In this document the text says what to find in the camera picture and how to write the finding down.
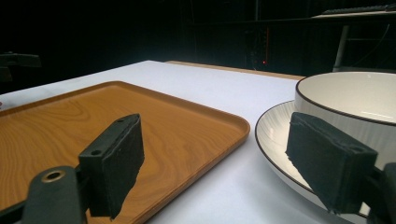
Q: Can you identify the white bowl with dark rim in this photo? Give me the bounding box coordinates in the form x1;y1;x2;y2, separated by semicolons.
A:
294;71;396;172

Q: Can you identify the red indicator light strip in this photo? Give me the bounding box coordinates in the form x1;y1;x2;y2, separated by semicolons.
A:
261;26;271;66

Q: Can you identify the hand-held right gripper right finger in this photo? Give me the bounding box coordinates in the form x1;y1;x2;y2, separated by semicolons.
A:
285;111;379;216

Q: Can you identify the background desk with keyboard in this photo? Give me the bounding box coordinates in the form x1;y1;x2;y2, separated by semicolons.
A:
311;3;396;73

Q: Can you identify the white plate with dark rim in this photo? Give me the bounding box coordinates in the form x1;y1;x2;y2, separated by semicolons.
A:
254;100;372;218

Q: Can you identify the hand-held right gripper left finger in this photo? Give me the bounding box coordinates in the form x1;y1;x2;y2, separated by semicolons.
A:
78;113;146;220

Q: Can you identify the wooden tray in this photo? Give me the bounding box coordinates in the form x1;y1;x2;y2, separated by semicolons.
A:
0;80;251;224

